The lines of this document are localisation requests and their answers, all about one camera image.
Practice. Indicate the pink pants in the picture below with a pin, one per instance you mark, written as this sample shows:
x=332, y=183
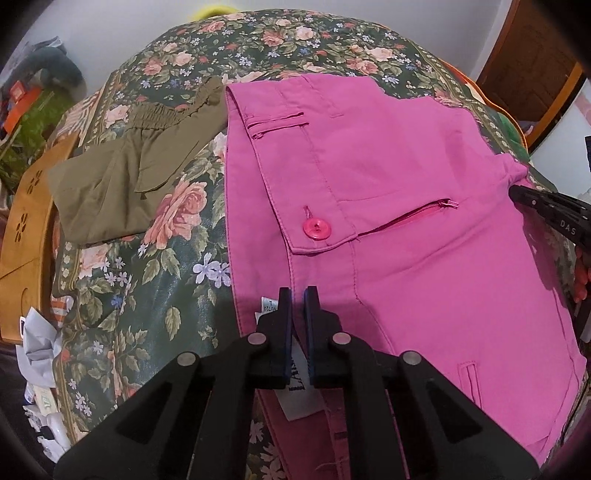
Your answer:
x=397, y=211

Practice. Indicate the wooden lap table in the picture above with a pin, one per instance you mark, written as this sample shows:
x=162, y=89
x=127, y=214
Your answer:
x=26, y=255

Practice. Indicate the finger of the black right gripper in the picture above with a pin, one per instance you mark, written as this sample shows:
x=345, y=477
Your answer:
x=567, y=215

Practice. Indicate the pile of white papers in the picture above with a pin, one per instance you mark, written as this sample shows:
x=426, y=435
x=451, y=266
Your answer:
x=41, y=344

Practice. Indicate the floral bedspread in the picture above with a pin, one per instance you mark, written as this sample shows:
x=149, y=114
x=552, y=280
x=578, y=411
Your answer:
x=136, y=301

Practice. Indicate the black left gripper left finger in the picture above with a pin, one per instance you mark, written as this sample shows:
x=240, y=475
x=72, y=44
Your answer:
x=192, y=419

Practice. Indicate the yellow plush pillow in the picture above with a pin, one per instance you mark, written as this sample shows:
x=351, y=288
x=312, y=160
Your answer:
x=212, y=11

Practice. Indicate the green patterned bag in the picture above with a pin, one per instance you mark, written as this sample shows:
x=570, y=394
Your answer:
x=26, y=142

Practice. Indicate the grey plush toy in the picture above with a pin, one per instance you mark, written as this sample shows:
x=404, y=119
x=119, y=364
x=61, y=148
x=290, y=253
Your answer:
x=50, y=66

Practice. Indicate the wooden door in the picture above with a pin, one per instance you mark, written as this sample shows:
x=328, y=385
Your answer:
x=532, y=73

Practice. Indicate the orange box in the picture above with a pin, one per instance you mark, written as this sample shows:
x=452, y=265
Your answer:
x=21, y=100

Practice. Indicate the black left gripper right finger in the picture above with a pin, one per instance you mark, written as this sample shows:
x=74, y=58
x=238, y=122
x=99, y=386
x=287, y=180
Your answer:
x=404, y=418

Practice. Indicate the olive green pants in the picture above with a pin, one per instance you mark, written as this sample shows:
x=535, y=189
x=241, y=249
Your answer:
x=113, y=189

